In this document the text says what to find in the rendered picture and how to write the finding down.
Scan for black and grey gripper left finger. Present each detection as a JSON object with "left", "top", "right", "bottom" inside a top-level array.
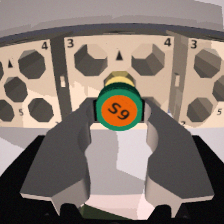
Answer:
[{"left": 0, "top": 99, "right": 97, "bottom": 224}]

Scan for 50 ml tube with green cap and orange s9 dot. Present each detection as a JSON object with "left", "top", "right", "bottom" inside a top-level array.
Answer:
[{"left": 96, "top": 71, "right": 142, "bottom": 131}]

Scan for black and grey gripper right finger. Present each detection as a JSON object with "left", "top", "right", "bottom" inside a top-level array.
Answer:
[{"left": 142, "top": 98, "right": 224, "bottom": 224}]

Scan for grey bench mat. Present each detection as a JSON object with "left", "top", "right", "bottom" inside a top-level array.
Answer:
[{"left": 0, "top": 0, "right": 224, "bottom": 195}]

